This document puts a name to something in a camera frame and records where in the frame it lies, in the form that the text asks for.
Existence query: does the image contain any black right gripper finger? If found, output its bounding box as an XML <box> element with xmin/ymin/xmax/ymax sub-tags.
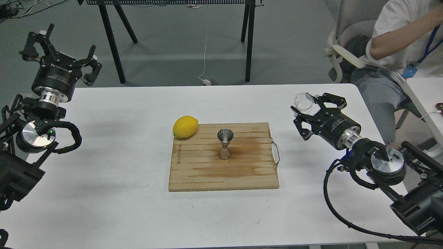
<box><xmin>314</xmin><ymin>93</ymin><xmax>347</xmax><ymax>116</ymax></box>
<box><xmin>290</xmin><ymin>105</ymin><xmax>320</xmax><ymax>141</ymax></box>

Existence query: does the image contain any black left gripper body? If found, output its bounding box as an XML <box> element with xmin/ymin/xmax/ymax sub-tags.
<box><xmin>31</xmin><ymin>57</ymin><xmax>82</xmax><ymax>102</ymax></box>

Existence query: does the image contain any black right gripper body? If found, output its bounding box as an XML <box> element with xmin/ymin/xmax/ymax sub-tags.
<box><xmin>310</xmin><ymin>108</ymin><xmax>361</xmax><ymax>150</ymax></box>

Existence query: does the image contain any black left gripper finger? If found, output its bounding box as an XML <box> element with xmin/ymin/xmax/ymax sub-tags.
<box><xmin>19</xmin><ymin>24</ymin><xmax>61</xmax><ymax>64</ymax></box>
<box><xmin>67</xmin><ymin>45</ymin><xmax>103</xmax><ymax>86</ymax></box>

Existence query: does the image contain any small clear glass cup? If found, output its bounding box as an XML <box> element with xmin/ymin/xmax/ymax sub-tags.
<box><xmin>293</xmin><ymin>93</ymin><xmax>320</xmax><ymax>116</ymax></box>

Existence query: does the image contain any steel double jigger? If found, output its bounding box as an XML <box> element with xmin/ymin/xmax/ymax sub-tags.
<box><xmin>217</xmin><ymin>129</ymin><xmax>234</xmax><ymax>160</ymax></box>

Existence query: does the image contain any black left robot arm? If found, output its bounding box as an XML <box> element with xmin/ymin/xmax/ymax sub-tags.
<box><xmin>0</xmin><ymin>24</ymin><xmax>102</xmax><ymax>211</ymax></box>

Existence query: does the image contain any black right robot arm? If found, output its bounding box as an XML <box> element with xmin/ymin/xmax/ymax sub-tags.
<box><xmin>291</xmin><ymin>93</ymin><xmax>443</xmax><ymax>246</ymax></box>

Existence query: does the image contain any grey office chair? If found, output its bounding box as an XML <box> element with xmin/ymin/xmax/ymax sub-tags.
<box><xmin>324</xmin><ymin>0</ymin><xmax>387</xmax><ymax>83</ymax></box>

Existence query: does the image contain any person in white shirt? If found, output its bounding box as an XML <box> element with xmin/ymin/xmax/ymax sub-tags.
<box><xmin>350</xmin><ymin>0</ymin><xmax>443</xmax><ymax>145</ymax></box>

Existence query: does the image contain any yellow lemon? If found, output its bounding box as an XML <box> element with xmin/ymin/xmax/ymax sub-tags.
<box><xmin>172</xmin><ymin>116</ymin><xmax>198</xmax><ymax>138</ymax></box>

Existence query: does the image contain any wooden cutting board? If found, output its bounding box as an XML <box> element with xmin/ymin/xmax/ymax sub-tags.
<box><xmin>168</xmin><ymin>122</ymin><xmax>279</xmax><ymax>191</ymax></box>

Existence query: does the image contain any white charging cable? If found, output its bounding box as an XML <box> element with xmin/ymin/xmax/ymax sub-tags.
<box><xmin>198</xmin><ymin>28</ymin><xmax>211</xmax><ymax>86</ymax></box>

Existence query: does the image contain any black metal frame table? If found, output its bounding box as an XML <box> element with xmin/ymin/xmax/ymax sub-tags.
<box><xmin>76</xmin><ymin>0</ymin><xmax>264</xmax><ymax>85</ymax></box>

